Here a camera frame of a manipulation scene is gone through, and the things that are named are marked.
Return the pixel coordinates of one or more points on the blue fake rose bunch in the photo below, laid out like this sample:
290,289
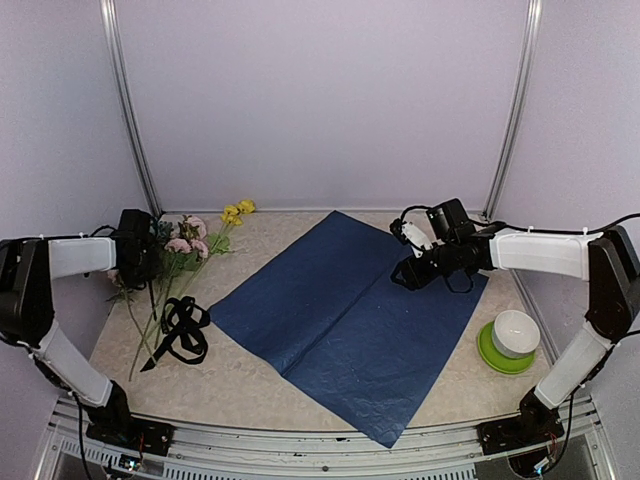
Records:
161,231

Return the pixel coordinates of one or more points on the green plate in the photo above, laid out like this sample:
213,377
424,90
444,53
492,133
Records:
498,361

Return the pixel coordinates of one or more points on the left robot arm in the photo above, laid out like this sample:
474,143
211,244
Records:
29,267

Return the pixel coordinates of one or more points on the pink fake rose bunch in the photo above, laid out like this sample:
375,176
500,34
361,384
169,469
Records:
138,306

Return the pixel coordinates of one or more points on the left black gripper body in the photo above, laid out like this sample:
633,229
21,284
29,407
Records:
135,275

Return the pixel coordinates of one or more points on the black ribbon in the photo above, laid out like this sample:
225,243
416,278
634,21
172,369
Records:
184,339

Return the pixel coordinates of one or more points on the aluminium frame post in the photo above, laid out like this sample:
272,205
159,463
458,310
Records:
109,17
517,106

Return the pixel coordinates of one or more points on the front aluminium rail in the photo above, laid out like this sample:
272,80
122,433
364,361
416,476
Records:
200,451

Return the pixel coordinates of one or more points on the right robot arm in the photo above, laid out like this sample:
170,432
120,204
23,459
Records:
604,259

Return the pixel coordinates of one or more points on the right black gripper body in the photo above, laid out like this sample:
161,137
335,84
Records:
447,262

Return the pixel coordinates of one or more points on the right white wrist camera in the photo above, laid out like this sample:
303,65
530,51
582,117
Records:
407,233

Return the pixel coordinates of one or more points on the white ceramic bowl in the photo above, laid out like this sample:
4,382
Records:
515,334

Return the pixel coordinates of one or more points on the right aluminium frame post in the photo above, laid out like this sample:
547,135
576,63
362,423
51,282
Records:
517,106

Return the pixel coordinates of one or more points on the left aluminium frame post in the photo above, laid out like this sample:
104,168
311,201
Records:
109,17

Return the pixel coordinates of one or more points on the yellow fake flower stem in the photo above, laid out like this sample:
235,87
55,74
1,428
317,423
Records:
235,215

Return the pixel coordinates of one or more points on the blue wrapping paper sheet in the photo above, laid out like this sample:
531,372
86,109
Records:
326,315

